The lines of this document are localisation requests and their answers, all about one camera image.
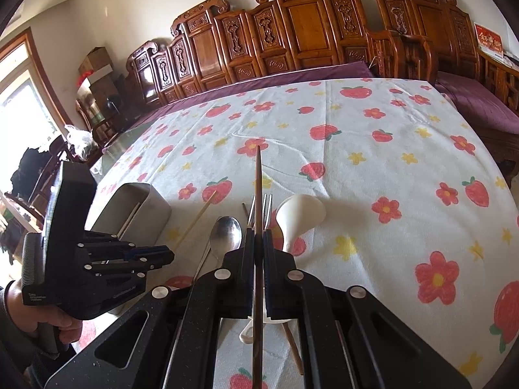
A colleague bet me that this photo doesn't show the stainless steel spoon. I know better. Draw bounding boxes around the stainless steel spoon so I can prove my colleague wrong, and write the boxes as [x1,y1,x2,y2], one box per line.
[193,216,243,282]

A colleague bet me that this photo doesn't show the stainless steel fork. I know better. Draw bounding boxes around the stainless steel fork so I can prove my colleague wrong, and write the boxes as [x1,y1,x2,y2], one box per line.
[247,193,273,230]

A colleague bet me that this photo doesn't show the white plastic soup spoon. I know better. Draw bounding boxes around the white plastic soup spoon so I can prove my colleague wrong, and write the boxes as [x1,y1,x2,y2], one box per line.
[237,195,332,343]

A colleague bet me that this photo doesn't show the light bamboo chopstick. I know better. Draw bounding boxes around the light bamboo chopstick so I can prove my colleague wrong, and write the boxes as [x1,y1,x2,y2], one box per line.
[172,191,218,251]

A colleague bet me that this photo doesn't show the person's left hand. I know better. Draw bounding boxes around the person's left hand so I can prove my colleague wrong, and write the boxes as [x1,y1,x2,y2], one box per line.
[5,280,83,344]

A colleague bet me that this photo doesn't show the grey metal utensil tray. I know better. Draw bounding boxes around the grey metal utensil tray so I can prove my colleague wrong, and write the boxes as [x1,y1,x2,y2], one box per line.
[87,183,172,247]

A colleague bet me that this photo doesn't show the dark wooden side chair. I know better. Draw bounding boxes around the dark wooden side chair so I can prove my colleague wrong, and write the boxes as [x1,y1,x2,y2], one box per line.
[4,135,68,226]

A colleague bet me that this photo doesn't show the strawberry flower tablecloth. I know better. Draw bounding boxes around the strawberry flower tablecloth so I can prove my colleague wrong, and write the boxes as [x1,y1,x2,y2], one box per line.
[91,78,518,388]

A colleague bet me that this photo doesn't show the wooden framed window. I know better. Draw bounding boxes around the wooden framed window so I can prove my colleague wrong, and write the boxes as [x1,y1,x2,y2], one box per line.
[1,27,77,190]

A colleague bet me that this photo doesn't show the stacked cardboard boxes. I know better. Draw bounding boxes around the stacked cardboard boxes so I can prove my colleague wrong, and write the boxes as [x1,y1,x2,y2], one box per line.
[77,47,121,118]

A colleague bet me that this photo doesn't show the purple armchair cushion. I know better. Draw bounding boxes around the purple armchair cushion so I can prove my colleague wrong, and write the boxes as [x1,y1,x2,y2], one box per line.
[435,71,518,135]

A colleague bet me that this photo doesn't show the carved wooden long sofa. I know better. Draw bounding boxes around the carved wooden long sofa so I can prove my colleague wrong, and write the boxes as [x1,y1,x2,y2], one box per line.
[125,0,439,111]

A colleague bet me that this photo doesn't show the carved wooden armchair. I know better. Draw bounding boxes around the carved wooden armchair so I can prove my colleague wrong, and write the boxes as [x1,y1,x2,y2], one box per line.
[377,0,518,162]

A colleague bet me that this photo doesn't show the red greeting card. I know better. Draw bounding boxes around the red greeting card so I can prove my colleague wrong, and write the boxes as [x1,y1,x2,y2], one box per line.
[474,23,504,59]

